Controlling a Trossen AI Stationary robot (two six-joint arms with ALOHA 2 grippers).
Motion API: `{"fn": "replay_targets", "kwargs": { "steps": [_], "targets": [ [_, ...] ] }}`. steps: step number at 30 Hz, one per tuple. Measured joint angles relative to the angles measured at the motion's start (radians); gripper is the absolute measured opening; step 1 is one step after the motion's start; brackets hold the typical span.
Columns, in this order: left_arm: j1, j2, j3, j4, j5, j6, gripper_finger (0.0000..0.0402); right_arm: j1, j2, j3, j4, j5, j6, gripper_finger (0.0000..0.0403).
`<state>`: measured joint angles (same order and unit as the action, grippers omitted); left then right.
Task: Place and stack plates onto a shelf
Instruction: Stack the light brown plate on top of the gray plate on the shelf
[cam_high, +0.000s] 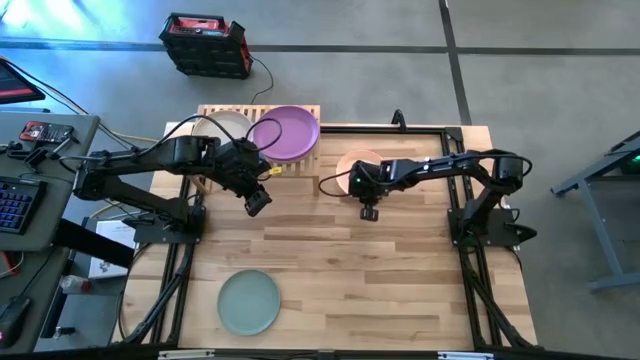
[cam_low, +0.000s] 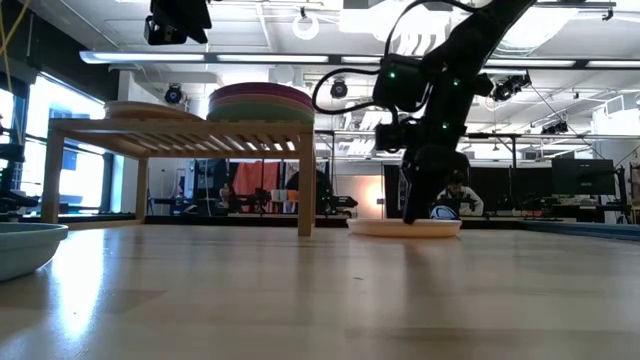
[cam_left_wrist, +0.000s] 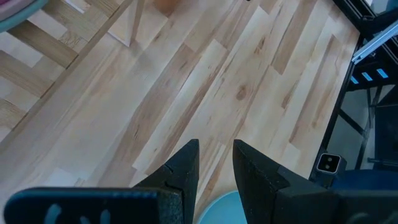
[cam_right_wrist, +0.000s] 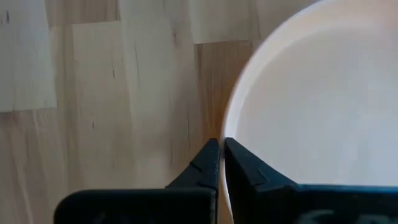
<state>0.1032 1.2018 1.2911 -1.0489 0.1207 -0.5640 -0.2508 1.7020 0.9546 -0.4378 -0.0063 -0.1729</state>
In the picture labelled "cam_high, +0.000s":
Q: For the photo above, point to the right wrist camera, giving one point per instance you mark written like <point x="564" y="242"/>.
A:
<point x="360" y="180"/>

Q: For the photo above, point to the white booklet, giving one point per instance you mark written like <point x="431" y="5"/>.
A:
<point x="117" y="232"/>

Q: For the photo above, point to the black computer mouse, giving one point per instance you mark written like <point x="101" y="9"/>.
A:
<point x="12" y="320"/>

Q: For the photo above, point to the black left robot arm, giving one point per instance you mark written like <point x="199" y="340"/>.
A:
<point x="140" y="162"/>

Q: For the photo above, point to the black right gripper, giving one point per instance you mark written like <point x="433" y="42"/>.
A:
<point x="384" y="175"/>

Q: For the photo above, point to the red black power box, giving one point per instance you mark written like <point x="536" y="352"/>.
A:
<point x="206" y="45"/>

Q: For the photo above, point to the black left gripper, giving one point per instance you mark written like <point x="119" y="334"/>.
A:
<point x="242" y="172"/>

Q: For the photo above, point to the wooden slatted shelf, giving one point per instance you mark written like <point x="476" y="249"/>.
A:
<point x="305" y="169"/>

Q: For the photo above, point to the black desk gadget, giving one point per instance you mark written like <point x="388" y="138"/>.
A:
<point x="37" y="156"/>

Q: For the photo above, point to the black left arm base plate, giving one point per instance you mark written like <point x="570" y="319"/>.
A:
<point x="155" y="235"/>

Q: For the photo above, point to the small peach plate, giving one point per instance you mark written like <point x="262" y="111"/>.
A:
<point x="350" y="160"/>

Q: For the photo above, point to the beige plate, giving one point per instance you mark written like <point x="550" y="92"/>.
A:
<point x="237" y="122"/>

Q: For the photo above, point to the purple plate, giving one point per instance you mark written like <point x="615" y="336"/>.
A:
<point x="295" y="135"/>

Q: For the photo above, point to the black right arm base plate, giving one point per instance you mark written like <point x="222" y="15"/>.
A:
<point x="500" y="235"/>

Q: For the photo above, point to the black backlit keyboard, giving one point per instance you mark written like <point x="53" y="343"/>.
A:
<point x="17" y="205"/>

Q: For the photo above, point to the black aluminium table frame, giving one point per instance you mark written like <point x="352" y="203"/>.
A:
<point x="430" y="130"/>

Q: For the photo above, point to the clear plastic bottle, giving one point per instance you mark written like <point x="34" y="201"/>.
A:
<point x="75" y="284"/>

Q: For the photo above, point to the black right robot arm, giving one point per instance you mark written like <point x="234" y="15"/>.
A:
<point x="507" y="170"/>

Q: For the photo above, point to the yellow label tag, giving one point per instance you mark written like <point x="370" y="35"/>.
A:
<point x="275" y="171"/>

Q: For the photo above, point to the small black floor object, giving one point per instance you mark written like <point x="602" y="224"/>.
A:
<point x="65" y="331"/>

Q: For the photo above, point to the small black desk object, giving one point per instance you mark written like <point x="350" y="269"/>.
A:
<point x="12" y="147"/>

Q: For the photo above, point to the grey desk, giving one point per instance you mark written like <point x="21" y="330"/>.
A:
<point x="85" y="122"/>

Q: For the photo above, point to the red and black handset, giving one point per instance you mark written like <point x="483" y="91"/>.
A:
<point x="47" y="132"/>

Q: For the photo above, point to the black diagonal beam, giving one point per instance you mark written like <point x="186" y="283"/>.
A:
<point x="95" y="245"/>

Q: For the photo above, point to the grey metal stand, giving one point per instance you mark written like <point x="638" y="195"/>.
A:
<point x="600" y="240"/>

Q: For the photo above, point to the teal plate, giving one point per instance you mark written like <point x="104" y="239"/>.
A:
<point x="248" y="302"/>

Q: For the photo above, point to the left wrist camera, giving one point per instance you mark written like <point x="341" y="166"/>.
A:
<point x="242" y="151"/>

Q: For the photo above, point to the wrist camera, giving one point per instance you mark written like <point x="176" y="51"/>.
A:
<point x="242" y="151"/>
<point x="360" y="180"/>

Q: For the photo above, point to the silver metal bracket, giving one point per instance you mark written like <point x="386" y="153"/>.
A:
<point x="466" y="356"/>
<point x="186" y="354"/>

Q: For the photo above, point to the black frame clamp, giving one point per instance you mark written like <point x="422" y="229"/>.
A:
<point x="398" y="119"/>

